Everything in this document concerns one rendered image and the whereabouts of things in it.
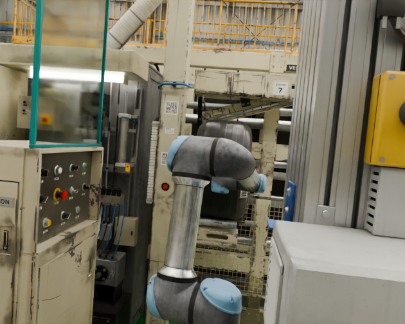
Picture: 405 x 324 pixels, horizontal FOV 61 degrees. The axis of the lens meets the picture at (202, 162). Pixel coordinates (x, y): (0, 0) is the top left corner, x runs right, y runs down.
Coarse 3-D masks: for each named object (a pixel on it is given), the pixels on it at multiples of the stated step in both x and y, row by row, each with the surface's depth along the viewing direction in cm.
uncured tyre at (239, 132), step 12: (216, 120) 192; (228, 120) 195; (204, 132) 181; (216, 132) 180; (228, 132) 180; (240, 132) 180; (240, 144) 175; (204, 192) 175; (204, 204) 179; (216, 204) 178; (228, 204) 177; (240, 204) 178; (204, 216) 189; (216, 216) 186; (228, 216) 184; (240, 216) 189
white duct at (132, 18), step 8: (144, 0) 219; (152, 0) 220; (160, 0) 223; (136, 8) 220; (144, 8) 221; (152, 8) 224; (128, 16) 221; (136, 16) 221; (144, 16) 224; (120, 24) 222; (128, 24) 222; (136, 24) 224; (112, 32) 223; (120, 32) 223; (128, 32) 225; (112, 40) 224; (120, 40) 225; (112, 48) 226
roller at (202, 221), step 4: (200, 220) 187; (204, 220) 187; (208, 220) 187; (212, 220) 187; (216, 220) 187; (220, 220) 187; (224, 220) 187; (228, 220) 187; (232, 220) 187; (236, 220) 187; (200, 224) 188; (204, 224) 188; (208, 224) 187; (212, 224) 187; (216, 224) 187; (220, 224) 186; (224, 224) 186; (228, 224) 186; (232, 224) 185; (236, 224) 185; (236, 228) 186
